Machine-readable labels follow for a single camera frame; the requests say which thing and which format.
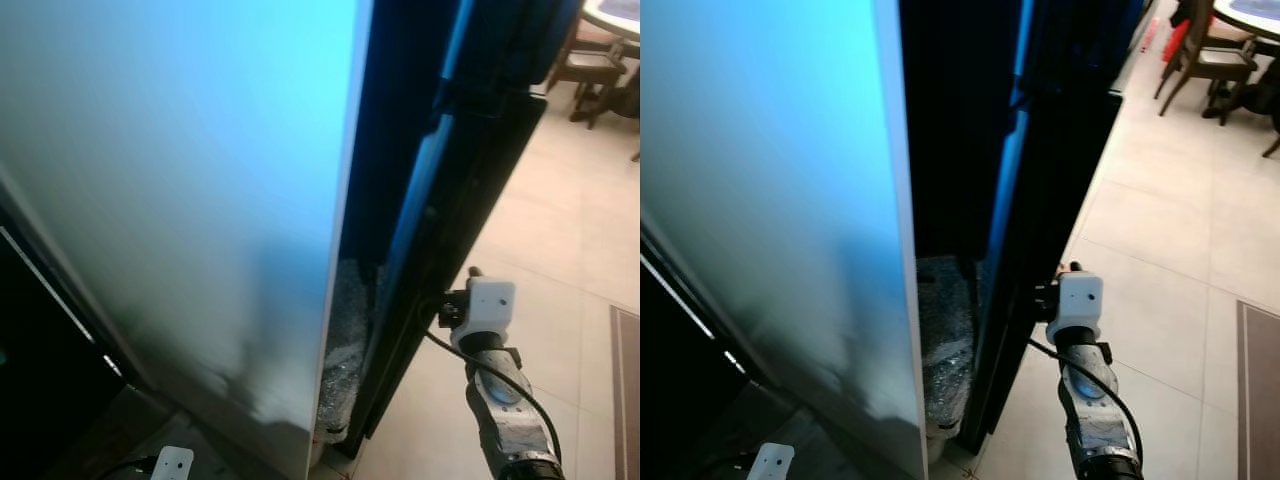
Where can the dark blue fridge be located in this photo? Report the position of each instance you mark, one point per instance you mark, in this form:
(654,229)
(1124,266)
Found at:
(1060,180)
(470,180)

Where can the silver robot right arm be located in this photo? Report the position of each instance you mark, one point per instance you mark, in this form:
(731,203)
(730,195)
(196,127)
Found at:
(1095,420)
(505,425)

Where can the speckled grey stone plinth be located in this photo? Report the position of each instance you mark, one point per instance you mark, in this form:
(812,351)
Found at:
(348,340)
(945,340)

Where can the grey dark-bordered floor mat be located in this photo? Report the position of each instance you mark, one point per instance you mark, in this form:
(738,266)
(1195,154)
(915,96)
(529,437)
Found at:
(628,400)
(1260,400)

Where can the black glass appliance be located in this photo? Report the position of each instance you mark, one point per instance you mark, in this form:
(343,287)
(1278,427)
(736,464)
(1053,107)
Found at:
(670,400)
(40,380)

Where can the tall white cabinet panel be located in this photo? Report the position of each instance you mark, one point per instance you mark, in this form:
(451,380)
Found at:
(200,200)
(780,200)

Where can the round white marble table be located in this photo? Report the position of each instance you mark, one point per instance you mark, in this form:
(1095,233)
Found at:
(615,15)
(1250,15)

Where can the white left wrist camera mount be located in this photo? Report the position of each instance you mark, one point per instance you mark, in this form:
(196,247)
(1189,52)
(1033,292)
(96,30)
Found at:
(173,465)
(770,462)

